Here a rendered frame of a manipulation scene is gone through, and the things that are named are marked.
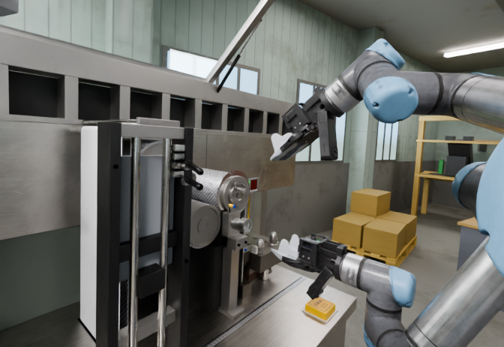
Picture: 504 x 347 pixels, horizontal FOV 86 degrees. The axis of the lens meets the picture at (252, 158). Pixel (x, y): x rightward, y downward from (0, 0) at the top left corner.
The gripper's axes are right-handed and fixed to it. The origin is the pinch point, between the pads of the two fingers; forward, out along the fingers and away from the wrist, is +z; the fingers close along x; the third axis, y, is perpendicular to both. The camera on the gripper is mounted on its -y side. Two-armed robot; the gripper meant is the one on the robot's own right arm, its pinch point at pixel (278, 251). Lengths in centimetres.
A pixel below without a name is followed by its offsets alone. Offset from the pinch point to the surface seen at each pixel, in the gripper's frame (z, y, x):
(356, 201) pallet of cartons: 86, -49, -327
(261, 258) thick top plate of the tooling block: 9.5, -6.6, -4.0
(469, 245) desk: -43, -59, -266
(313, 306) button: -8.9, -16.6, -7.0
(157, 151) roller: 13.9, 29.5, 32.9
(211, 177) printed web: 19.6, 20.6, 10.5
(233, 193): 11.5, 16.7, 8.9
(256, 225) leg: 65, -23, -71
